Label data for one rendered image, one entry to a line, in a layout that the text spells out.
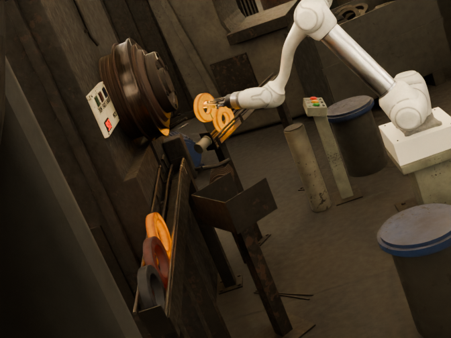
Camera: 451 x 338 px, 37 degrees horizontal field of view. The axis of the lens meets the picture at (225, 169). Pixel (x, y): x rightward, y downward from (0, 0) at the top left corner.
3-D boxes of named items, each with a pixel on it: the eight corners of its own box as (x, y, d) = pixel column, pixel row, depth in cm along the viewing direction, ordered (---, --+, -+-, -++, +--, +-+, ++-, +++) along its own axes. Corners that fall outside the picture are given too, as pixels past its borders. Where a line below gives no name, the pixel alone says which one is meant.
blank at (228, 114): (209, 127, 364) (214, 126, 362) (214, 100, 368) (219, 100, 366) (227, 137, 375) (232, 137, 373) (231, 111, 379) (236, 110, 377)
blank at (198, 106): (188, 102, 353) (193, 102, 350) (205, 88, 363) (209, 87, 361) (201, 127, 359) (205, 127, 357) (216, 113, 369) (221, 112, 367)
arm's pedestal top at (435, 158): (447, 133, 342) (445, 126, 341) (470, 152, 312) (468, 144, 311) (387, 155, 346) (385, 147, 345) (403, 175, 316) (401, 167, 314)
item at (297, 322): (288, 357, 272) (225, 202, 250) (252, 339, 294) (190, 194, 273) (324, 329, 281) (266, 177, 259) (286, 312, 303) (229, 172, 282)
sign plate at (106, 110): (104, 138, 266) (85, 96, 261) (115, 121, 291) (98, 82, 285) (109, 136, 266) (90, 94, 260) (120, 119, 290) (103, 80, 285)
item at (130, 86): (149, 153, 293) (105, 51, 278) (161, 125, 337) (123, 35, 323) (163, 148, 292) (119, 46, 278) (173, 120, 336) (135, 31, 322)
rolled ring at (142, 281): (148, 253, 223) (139, 256, 223) (143, 286, 206) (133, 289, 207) (170, 296, 230) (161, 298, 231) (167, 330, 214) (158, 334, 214)
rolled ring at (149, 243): (153, 224, 238) (144, 228, 239) (149, 258, 222) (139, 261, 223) (173, 263, 247) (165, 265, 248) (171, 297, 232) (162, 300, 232)
